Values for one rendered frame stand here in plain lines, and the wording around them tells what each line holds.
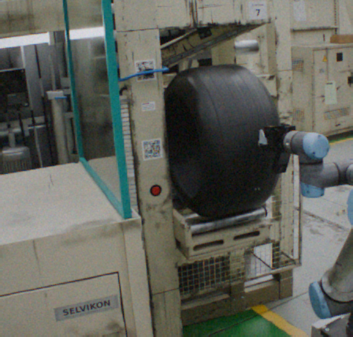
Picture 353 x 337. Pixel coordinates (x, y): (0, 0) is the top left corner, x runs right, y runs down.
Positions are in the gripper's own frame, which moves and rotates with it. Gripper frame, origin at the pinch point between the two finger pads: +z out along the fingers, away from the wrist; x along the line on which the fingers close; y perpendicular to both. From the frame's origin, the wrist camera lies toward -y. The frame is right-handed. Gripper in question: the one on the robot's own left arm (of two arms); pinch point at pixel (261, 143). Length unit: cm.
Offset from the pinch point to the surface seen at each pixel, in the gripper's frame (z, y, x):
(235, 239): 20.7, -39.7, 4.5
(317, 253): 134, -108, -112
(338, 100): 380, -24, -327
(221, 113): 4.4, 12.0, 12.6
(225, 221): 18.7, -30.8, 8.7
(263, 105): 4.5, 13.0, -4.6
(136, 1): 16, 54, 34
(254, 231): 22.0, -38.9, -5.2
